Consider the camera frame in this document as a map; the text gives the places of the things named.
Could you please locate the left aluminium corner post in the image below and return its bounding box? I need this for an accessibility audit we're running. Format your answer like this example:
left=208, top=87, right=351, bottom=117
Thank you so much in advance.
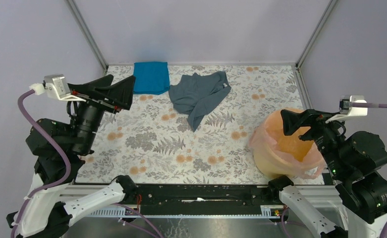
left=65, top=0, right=109, bottom=72

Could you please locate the yellow round trash bin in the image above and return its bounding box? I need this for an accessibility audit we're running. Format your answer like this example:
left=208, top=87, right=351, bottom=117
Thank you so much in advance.
left=252, top=108, right=325, bottom=179

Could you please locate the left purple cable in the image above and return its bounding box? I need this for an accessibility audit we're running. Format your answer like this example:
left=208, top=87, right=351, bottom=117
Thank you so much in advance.
left=10, top=89, right=165, bottom=238

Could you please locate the aluminium corner post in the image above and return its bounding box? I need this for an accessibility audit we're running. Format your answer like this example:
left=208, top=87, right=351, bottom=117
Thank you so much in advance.
left=296, top=0, right=338, bottom=69
left=65, top=0, right=109, bottom=72

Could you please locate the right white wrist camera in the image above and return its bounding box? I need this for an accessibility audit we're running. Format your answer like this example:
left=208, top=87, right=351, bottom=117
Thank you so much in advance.
left=326, top=95, right=368, bottom=123

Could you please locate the folded blue cloth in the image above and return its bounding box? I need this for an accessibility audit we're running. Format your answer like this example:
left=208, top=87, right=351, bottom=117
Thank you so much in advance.
left=133, top=61, right=170, bottom=95

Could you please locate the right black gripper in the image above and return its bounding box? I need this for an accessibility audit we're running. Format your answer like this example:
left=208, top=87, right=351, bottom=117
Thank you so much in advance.
left=279, top=106, right=350, bottom=175

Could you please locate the perforated metal cable rail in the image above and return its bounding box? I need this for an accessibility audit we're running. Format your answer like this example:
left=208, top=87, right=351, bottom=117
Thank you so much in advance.
left=88, top=205, right=281, bottom=220

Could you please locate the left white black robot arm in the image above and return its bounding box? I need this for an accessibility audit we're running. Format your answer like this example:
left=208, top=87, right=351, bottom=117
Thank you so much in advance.
left=6, top=74, right=139, bottom=238

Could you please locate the floral patterned table mat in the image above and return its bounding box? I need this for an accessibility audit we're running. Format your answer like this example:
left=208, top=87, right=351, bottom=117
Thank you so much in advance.
left=76, top=65, right=302, bottom=184

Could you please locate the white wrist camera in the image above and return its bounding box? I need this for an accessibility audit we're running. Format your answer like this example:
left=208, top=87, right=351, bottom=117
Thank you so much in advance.
left=326, top=95, right=368, bottom=123
left=29, top=74, right=86, bottom=102

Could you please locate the grey crumpled shirt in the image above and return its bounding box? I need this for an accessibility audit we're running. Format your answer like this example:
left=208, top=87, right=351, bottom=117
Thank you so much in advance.
left=168, top=71, right=231, bottom=131

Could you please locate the pink plastic trash bag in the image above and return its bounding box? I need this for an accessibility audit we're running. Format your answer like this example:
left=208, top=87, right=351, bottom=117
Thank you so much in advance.
left=248, top=108, right=327, bottom=179

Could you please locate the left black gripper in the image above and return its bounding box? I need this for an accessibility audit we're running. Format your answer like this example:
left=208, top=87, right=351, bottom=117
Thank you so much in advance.
left=72, top=73, right=139, bottom=153

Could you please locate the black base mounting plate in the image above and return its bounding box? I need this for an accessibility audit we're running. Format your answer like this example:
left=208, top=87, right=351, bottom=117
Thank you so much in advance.
left=121, top=184, right=286, bottom=210

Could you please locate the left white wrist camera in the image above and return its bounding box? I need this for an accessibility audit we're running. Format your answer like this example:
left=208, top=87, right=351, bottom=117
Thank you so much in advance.
left=29, top=74, right=86, bottom=102

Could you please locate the right aluminium corner post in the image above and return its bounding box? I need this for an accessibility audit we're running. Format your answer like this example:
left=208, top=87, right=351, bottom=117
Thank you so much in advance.
left=296, top=0, right=338, bottom=69

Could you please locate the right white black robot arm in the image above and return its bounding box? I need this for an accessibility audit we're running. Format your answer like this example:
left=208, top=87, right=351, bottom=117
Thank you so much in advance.
left=267, top=109, right=387, bottom=238

